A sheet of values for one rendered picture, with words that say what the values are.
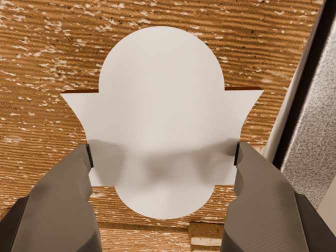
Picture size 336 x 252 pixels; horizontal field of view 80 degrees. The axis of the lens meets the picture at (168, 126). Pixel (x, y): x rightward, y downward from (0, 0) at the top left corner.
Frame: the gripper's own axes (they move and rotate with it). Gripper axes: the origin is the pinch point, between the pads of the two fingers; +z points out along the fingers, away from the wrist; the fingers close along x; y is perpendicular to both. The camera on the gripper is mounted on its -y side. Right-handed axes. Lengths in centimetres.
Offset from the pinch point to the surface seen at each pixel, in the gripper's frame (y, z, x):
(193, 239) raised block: 20.1, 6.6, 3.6
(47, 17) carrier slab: -7.4, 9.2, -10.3
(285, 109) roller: 2.6, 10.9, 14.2
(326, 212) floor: 134, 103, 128
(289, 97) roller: 1.0, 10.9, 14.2
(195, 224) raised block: 19.9, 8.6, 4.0
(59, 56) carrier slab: -4.1, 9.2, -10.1
